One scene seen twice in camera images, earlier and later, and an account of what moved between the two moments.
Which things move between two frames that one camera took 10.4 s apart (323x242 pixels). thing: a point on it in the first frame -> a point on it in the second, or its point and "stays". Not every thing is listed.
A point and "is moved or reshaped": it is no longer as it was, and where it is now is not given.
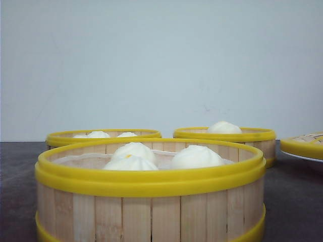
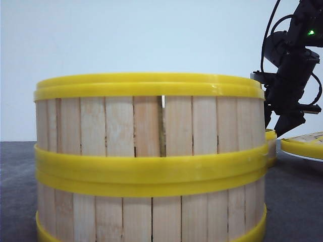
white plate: [302, 158] stays
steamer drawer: [55, 139] is moved or reshaped
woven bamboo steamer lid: [309, 145] stays
